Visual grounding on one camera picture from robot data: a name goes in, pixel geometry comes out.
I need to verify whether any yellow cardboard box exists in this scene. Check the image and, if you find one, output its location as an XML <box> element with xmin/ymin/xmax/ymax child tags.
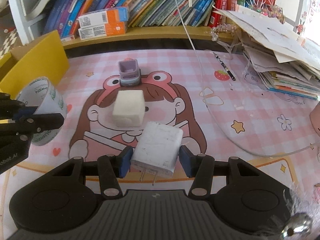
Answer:
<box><xmin>0</xmin><ymin>30</ymin><xmax>69</xmax><ymax>98</ymax></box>

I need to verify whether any clear tape roll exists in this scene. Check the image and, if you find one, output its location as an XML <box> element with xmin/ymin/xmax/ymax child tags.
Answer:
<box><xmin>16</xmin><ymin>77</ymin><xmax>67</xmax><ymax>146</ymax></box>

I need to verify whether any lower orange white carton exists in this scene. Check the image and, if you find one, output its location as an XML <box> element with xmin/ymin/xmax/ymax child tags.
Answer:
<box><xmin>78</xmin><ymin>22</ymin><xmax>127</xmax><ymax>40</ymax></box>

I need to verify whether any upper orange white carton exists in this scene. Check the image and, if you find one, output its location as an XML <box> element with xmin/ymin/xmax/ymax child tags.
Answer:
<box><xmin>78</xmin><ymin>7</ymin><xmax>129</xmax><ymax>28</ymax></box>

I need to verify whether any black patterned pen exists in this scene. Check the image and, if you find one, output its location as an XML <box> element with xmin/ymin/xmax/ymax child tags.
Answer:
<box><xmin>213</xmin><ymin>53</ymin><xmax>236</xmax><ymax>81</ymax></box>

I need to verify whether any wooden bookshelf board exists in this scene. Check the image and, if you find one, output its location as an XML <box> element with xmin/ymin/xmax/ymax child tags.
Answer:
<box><xmin>61</xmin><ymin>24</ymin><xmax>235</xmax><ymax>51</ymax></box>

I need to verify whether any row of leaning books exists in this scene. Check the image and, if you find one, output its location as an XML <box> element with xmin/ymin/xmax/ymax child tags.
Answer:
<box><xmin>43</xmin><ymin>0</ymin><xmax>214</xmax><ymax>41</ymax></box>

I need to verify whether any pearl bead bracelet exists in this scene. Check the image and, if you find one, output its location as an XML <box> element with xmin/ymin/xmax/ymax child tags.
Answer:
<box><xmin>210</xmin><ymin>24</ymin><xmax>237</xmax><ymax>42</ymax></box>

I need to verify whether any pile of papers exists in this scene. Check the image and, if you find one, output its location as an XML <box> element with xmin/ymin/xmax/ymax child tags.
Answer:
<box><xmin>217</xmin><ymin>6</ymin><xmax>319</xmax><ymax>100</ymax></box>

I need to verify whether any white foam cube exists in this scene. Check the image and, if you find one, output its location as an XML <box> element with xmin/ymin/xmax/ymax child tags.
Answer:
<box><xmin>112</xmin><ymin>90</ymin><xmax>145</xmax><ymax>128</ymax></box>

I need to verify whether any purple toy truck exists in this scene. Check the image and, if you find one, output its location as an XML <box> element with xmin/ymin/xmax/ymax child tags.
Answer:
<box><xmin>118</xmin><ymin>58</ymin><xmax>141</xmax><ymax>87</ymax></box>

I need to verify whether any white charging cable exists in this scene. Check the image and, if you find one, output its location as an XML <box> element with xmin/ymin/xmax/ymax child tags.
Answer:
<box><xmin>172</xmin><ymin>0</ymin><xmax>320</xmax><ymax>158</ymax></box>

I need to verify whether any white power adapter plug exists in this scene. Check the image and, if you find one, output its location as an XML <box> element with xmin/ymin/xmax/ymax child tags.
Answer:
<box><xmin>131</xmin><ymin>121</ymin><xmax>183</xmax><ymax>178</ymax></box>

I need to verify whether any pink round object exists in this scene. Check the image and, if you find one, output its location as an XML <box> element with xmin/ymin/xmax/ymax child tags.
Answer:
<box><xmin>310</xmin><ymin>102</ymin><xmax>320</xmax><ymax>136</ymax></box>

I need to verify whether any orange white carton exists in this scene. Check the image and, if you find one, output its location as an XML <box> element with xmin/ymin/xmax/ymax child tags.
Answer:
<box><xmin>78</xmin><ymin>7</ymin><xmax>129</xmax><ymax>28</ymax></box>
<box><xmin>78</xmin><ymin>22</ymin><xmax>127</xmax><ymax>40</ymax></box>

